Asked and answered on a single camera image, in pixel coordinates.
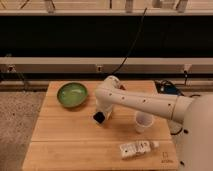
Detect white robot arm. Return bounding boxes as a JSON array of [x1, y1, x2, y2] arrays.
[[93, 75, 213, 171]]

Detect white paper cup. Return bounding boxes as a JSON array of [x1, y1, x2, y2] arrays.
[[134, 111, 154, 133]]

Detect blue box with cables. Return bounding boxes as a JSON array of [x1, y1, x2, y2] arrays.
[[155, 80, 182, 95]]

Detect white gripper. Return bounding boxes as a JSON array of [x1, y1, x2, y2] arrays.
[[96, 100, 113, 120]]

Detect green bowl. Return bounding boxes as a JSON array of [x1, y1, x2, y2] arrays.
[[57, 82, 88, 108]]

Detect black cable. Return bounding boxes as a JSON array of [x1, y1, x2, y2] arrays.
[[111, 7, 148, 76]]

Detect crushed white plastic bottle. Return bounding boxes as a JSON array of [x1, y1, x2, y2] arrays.
[[119, 140, 160, 159]]

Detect black eraser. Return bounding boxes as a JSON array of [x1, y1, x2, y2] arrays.
[[93, 112, 105, 123]]

